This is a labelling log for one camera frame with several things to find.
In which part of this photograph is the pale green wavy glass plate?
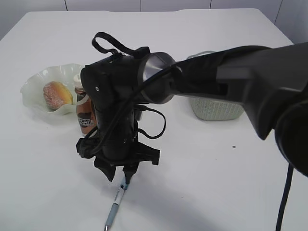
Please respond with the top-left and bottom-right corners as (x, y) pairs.
(20, 64), (84, 116)

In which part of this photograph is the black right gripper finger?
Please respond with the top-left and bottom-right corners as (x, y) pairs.
(123, 163), (139, 185)
(94, 157), (118, 182)

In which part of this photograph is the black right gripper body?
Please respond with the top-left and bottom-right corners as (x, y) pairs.
(77, 52), (161, 167)

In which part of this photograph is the light blue retractable pen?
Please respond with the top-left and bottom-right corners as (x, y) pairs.
(104, 176), (128, 231)

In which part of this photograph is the grey-green plastic woven basket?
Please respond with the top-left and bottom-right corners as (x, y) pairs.
(186, 51), (245, 121)

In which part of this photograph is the brown Nescafe coffee bottle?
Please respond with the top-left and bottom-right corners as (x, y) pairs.
(73, 74), (97, 136)

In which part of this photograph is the sugar-dusted bread roll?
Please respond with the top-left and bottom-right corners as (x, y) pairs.
(43, 81), (73, 110)

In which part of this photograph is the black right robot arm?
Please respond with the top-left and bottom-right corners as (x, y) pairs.
(76, 43), (308, 181)

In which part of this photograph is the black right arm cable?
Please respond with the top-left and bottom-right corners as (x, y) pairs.
(80, 31), (183, 154)

